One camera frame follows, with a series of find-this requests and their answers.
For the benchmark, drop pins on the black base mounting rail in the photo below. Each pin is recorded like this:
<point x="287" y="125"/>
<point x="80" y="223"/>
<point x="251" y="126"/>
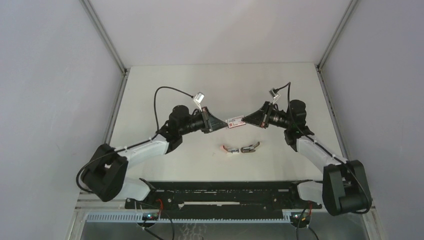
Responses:
<point x="222" y="200"/>

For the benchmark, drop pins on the red white staple box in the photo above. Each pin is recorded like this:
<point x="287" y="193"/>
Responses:
<point x="235" y="122"/>

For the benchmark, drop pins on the tan stapler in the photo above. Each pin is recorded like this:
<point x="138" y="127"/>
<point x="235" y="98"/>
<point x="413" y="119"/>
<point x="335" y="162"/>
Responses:
<point x="250" y="148"/>

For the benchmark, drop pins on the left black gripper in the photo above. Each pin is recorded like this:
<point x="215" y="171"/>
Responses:
<point x="210" y="123"/>

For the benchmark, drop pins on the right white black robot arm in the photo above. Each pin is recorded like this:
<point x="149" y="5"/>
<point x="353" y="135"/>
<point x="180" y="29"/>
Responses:
<point x="344" y="185"/>

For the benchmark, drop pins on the aluminium frame post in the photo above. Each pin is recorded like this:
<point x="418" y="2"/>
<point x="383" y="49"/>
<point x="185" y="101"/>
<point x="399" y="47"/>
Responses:
<point x="337" y="33"/>
<point x="102" y="32"/>

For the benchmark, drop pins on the left aluminium frame post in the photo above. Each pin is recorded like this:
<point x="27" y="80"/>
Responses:
<point x="102" y="32"/>

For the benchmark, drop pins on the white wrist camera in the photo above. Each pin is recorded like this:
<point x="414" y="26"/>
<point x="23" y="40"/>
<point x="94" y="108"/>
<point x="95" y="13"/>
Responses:
<point x="274" y="94"/>
<point x="197" y="99"/>

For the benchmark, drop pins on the pink stapler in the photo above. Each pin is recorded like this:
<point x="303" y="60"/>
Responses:
<point x="230" y="150"/>

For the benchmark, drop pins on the right aluminium frame post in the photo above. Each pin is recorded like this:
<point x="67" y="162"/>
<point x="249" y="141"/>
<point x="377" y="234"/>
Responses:
<point x="337" y="33"/>

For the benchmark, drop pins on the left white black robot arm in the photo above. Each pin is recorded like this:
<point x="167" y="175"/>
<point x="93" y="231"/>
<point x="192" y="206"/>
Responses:
<point x="105" y="175"/>

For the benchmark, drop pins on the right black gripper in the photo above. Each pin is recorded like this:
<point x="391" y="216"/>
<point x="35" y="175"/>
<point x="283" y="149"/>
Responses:
<point x="261" y="118"/>

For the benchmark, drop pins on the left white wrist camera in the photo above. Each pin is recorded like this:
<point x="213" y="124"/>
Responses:
<point x="197" y="99"/>

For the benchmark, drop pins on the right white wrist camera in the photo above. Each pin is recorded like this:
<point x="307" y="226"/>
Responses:
<point x="274" y="94"/>

